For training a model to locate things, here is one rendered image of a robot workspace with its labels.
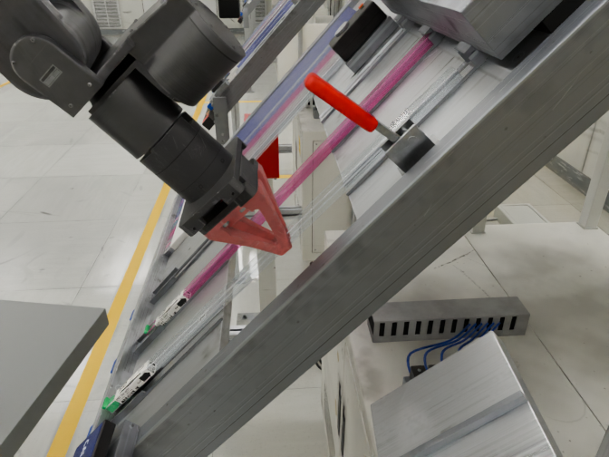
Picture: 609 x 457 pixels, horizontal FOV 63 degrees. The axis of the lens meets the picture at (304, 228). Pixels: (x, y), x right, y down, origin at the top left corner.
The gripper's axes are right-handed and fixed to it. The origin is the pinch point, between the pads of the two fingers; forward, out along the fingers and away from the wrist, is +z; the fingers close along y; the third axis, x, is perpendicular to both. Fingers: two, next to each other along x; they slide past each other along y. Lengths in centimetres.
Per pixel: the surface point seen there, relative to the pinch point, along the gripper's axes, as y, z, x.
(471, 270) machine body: 40, 51, -8
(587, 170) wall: 203, 182, -75
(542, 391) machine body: 8, 49, -7
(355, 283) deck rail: -10.2, 2.0, -5.4
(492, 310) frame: 21.5, 44.5, -7.5
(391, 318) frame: 20.8, 32.9, 5.3
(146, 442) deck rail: -10.3, 2.1, 19.3
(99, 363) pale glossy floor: 86, 32, 107
